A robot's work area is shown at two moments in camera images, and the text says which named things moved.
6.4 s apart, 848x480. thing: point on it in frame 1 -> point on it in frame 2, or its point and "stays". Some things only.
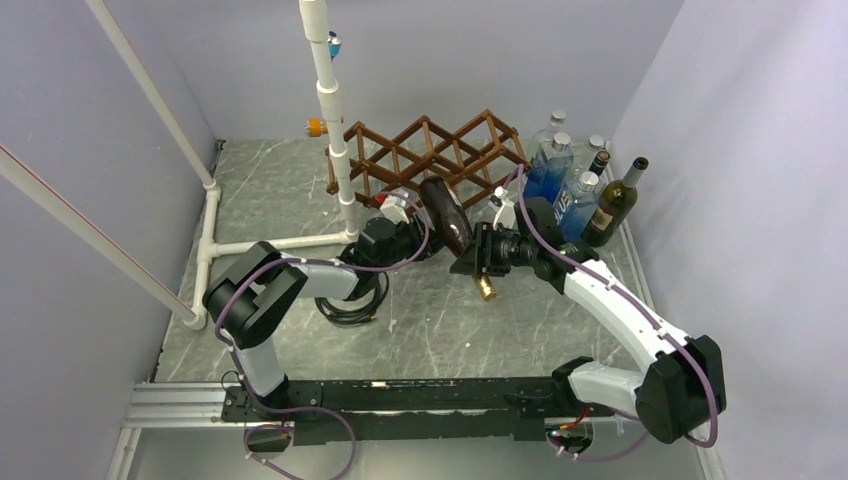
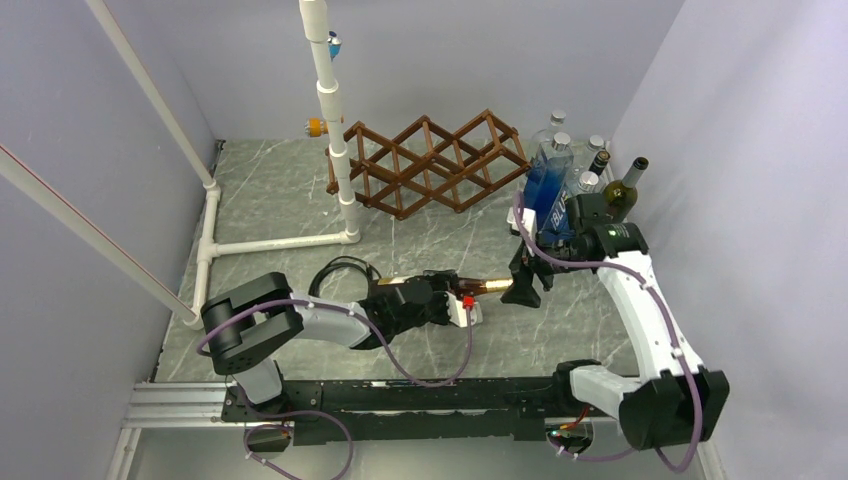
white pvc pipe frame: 319,41 stays
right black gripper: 479,256 -> 523,266
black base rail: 518,408 stays
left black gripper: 417,233 -> 445,282
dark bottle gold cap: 453,225 -> 468,287
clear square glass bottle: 584,156 stays
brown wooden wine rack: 459,163 stays
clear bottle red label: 546,135 stays
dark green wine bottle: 614,206 stays
